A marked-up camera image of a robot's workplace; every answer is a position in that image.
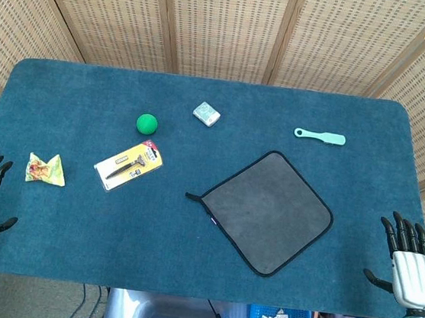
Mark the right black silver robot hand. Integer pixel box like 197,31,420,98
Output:
359,207,425,311

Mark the grey and green cloth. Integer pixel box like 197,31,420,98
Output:
176,140,343,285

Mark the crumpled yellow snack wrapper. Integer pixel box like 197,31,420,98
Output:
24,150,69,188

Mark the razor in yellow blister pack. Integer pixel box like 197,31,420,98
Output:
90,133,167,198

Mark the mint green brush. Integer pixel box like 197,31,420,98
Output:
292,126,348,147

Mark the blue table mat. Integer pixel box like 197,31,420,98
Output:
0,53,425,318

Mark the grey robot torso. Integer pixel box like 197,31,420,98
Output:
101,287,228,318

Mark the green foam ball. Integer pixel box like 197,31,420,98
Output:
135,112,160,137

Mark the white tissue pack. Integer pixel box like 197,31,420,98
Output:
191,99,223,130

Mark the woven bamboo folding screen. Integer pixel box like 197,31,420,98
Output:
0,0,425,268

